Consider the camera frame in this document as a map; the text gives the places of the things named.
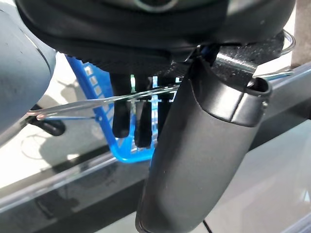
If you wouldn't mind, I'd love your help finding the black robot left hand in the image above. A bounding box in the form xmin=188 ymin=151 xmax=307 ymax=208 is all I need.
xmin=14 ymin=0 xmax=296 ymax=233

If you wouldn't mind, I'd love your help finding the blue plastic shopping basket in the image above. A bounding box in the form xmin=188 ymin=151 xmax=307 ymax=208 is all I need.
xmin=65 ymin=55 xmax=182 ymax=163

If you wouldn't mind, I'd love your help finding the black robot left foot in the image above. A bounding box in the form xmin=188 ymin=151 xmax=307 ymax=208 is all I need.
xmin=30 ymin=118 xmax=66 ymax=136

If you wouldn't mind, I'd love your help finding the silver robot left leg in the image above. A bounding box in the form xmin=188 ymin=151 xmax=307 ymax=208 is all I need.
xmin=0 ymin=9 xmax=57 ymax=144

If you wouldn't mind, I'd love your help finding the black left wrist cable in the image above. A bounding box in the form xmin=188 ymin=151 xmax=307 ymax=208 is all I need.
xmin=203 ymin=218 xmax=213 ymax=233

